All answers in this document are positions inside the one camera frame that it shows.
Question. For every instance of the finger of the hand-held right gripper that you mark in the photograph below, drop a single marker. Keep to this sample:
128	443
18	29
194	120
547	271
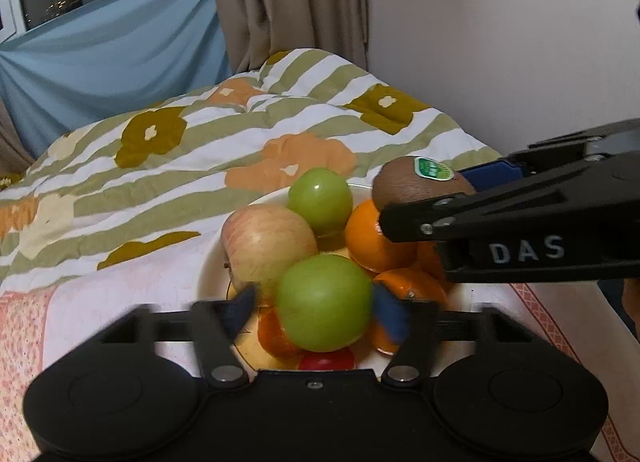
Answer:
450	217
492	175

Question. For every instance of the brown kiwi with green sticker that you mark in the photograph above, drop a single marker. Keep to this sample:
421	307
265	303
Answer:
400	184

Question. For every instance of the small green apple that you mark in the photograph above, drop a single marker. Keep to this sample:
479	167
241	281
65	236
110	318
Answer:
320	199

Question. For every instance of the yellow-red apple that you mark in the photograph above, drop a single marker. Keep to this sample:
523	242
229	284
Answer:
265	242

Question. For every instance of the pink patterned towel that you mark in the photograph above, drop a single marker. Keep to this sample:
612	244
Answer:
125	288

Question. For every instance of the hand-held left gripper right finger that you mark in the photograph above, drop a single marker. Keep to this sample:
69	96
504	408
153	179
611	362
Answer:
392	315

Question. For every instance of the cream plate with yellow centre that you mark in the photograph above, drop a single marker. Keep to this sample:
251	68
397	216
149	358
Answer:
212	278

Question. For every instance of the striped floral quilt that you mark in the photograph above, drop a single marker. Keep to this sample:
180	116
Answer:
200	142

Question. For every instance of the large green apple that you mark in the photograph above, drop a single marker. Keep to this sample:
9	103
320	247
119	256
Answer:
322	302

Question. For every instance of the orange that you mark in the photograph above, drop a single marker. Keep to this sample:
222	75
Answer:
370	242
272	335
429	258
421	287
383	343

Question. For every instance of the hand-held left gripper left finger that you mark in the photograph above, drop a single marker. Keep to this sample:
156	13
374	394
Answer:
244	305

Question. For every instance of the red fruit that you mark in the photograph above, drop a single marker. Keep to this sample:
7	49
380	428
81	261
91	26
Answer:
327	361

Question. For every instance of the light blue cloth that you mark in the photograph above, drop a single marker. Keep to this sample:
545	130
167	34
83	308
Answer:
125	52

